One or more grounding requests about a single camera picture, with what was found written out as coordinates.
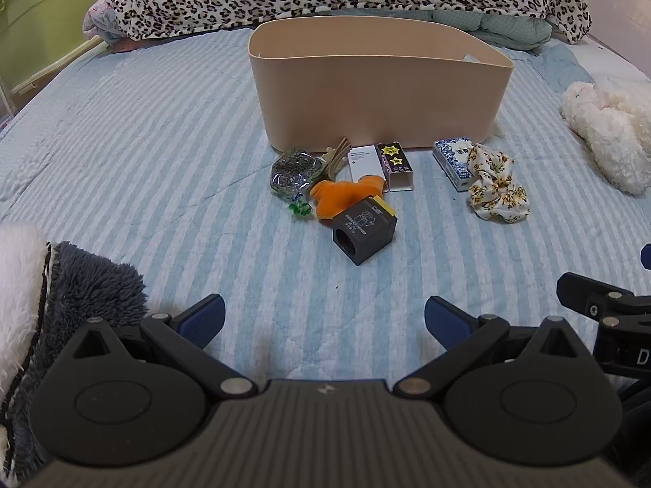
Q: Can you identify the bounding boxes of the pink floral cloth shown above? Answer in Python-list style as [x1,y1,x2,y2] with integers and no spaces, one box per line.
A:
[84,0,128,52]

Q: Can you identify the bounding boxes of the white fluffy plush toy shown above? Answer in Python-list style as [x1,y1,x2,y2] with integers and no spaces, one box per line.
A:
[561,81,651,195]

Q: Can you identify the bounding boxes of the beige plastic storage bin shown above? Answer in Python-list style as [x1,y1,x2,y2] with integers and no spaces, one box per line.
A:
[248,14,514,153]

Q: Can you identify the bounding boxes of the white grey fluffy cloth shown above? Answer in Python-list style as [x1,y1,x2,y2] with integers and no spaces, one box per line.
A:
[0,224,149,481]

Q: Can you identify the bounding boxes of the green plastic drawer cabinet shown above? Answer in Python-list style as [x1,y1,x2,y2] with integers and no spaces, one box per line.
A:
[0,0,123,97]

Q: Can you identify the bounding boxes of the small white box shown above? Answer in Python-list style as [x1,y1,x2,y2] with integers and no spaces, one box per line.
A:
[347,145,387,184]

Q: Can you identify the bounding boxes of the orange plush toy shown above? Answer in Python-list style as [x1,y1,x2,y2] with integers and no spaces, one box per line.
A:
[309,175,387,220]

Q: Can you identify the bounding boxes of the floral fabric scrunchie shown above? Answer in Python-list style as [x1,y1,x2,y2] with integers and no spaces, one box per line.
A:
[468,143,530,222]

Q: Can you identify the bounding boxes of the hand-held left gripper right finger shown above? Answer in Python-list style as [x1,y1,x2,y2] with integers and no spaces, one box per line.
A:
[394,295,593,398]

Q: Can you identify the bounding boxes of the glittery clear packet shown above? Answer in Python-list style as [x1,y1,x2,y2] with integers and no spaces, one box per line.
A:
[271,146,326,200]

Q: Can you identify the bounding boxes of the blue striped bed sheet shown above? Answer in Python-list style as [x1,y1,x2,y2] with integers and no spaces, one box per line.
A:
[0,28,651,382]

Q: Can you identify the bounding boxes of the black box with yellow stars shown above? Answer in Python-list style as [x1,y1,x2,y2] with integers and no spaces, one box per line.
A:
[375,141,414,193]

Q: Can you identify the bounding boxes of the blue white patterned tissue pack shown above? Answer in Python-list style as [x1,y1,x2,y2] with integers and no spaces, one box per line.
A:
[432,136,479,193]

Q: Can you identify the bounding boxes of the teal quilt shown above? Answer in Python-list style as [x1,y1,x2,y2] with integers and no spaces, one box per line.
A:
[325,7,553,52]

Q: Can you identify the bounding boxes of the beige hair clip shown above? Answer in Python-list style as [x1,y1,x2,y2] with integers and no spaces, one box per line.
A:
[319,137,354,184]

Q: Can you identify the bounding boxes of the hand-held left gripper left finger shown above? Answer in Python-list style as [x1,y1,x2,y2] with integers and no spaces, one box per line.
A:
[71,294,259,400]

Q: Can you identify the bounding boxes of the black cube box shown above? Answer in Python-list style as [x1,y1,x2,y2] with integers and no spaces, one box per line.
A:
[332,198,398,266]

